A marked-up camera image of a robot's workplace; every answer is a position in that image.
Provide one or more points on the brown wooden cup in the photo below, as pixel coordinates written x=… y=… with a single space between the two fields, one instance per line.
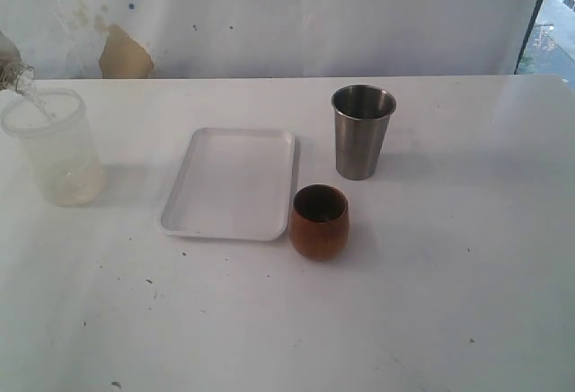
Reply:
x=319 y=222

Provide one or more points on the stainless steel cup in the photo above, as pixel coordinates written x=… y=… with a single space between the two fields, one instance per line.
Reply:
x=361 y=118

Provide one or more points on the clear plastic shaker lid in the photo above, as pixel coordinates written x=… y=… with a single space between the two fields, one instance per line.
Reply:
x=16 y=76

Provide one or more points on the white rectangular tray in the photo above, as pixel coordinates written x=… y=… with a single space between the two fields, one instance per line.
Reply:
x=232 y=184

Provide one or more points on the translucent plastic jar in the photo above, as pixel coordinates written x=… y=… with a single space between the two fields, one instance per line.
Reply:
x=56 y=138

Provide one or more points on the dark window frame post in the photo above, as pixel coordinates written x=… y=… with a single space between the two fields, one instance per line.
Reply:
x=530 y=27

